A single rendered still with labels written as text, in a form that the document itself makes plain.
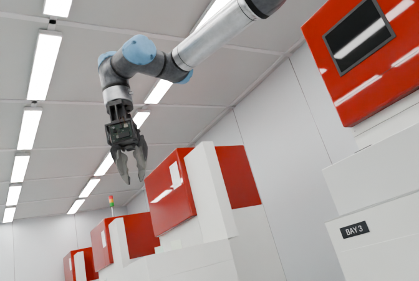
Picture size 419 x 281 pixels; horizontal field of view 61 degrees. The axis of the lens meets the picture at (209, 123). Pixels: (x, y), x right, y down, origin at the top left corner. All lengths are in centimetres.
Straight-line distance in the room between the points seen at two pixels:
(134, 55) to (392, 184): 71
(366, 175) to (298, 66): 314
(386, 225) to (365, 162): 16
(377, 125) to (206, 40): 104
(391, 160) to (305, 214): 316
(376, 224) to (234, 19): 63
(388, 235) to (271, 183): 346
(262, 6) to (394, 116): 102
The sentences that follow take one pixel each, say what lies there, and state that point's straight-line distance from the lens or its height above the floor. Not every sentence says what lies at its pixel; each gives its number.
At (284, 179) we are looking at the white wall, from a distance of 426.
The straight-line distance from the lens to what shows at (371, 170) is 102.
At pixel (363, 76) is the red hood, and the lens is 173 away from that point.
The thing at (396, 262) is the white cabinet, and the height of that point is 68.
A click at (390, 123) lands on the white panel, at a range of 171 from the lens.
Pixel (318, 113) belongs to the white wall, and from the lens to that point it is 387.
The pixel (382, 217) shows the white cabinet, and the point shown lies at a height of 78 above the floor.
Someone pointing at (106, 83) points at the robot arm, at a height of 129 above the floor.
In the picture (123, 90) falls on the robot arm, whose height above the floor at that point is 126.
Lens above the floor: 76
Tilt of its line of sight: 22 degrees up
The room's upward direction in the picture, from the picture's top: 16 degrees counter-clockwise
